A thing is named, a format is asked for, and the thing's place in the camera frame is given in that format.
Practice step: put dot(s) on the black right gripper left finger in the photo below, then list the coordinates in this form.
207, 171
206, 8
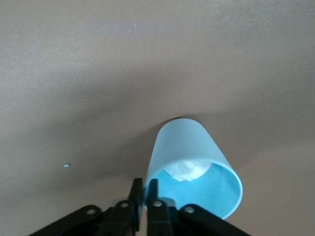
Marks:
118, 221

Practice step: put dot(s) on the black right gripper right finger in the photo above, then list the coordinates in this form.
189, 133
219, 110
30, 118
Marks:
160, 221

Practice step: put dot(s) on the blue cup holding white tissue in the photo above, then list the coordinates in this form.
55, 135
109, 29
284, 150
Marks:
187, 142

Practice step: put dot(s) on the crumpled white tissue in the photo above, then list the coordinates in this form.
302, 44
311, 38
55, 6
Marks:
187, 170

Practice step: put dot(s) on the brown table mat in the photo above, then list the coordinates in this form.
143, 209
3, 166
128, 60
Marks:
98, 73

